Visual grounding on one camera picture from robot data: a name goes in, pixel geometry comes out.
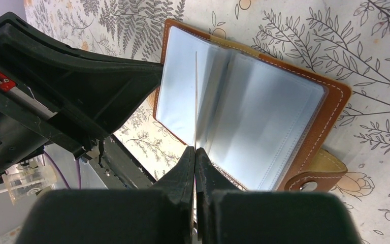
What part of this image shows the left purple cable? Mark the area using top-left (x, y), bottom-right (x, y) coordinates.
top-left (42, 149), bottom-right (83, 190)

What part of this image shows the floral table mat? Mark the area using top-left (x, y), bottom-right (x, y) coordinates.
top-left (0, 0), bottom-right (390, 244)

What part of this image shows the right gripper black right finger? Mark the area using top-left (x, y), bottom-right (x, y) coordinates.
top-left (194, 148), bottom-right (361, 243)

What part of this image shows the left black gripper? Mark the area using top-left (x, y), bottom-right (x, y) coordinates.
top-left (0, 12), bottom-right (163, 174)

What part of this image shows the yellow black credit card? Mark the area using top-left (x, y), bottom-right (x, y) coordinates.
top-left (193, 51), bottom-right (198, 151)

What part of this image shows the brown leather card holder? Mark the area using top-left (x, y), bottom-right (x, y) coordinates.
top-left (153, 19), bottom-right (351, 191)

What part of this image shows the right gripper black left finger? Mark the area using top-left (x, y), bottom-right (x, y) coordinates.
top-left (16, 146), bottom-right (195, 243)

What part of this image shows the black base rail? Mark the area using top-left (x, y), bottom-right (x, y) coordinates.
top-left (82, 135), bottom-right (156, 189)

